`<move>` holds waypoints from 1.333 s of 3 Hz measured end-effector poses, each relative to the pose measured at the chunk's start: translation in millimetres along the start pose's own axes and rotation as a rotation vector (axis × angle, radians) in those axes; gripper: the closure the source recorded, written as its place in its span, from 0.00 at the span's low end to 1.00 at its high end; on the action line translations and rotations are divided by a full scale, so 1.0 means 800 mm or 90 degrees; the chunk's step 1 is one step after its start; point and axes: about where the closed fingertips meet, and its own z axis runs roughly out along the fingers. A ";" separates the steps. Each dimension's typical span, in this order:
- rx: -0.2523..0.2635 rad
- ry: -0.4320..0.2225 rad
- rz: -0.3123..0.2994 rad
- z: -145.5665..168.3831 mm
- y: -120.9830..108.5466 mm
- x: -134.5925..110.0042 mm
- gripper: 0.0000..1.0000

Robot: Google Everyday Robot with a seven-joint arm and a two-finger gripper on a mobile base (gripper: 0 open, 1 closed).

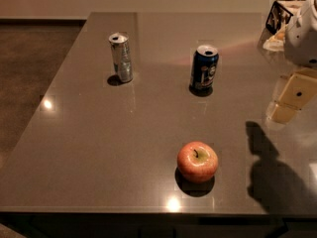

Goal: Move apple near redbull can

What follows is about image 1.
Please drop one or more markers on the silver redbull can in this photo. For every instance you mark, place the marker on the silver redbull can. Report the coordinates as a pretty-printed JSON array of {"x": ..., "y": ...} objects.
[{"x": 120, "y": 49}]

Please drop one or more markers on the red yellow apple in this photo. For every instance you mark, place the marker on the red yellow apple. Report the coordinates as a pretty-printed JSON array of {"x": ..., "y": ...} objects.
[{"x": 197, "y": 162}]

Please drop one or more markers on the blue soda can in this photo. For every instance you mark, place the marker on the blue soda can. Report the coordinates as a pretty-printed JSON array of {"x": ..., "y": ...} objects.
[{"x": 205, "y": 60}]

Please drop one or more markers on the black wire basket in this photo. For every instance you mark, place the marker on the black wire basket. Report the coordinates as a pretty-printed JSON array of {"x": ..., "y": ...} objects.
[{"x": 280, "y": 13}]

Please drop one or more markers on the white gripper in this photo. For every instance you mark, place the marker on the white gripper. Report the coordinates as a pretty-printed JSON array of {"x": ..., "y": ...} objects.
[{"x": 303, "y": 39}]

